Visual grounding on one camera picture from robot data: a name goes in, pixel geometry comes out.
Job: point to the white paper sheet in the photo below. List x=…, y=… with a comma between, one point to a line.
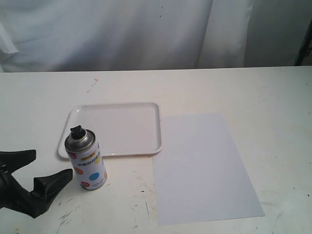
x=199, y=174

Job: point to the black stand pole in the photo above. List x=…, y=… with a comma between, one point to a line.
x=305, y=48

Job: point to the white dotted spray paint can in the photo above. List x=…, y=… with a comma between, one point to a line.
x=84, y=153

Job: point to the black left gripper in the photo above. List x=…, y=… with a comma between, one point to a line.
x=14, y=197

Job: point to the white plastic tray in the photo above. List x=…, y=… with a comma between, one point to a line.
x=122, y=129

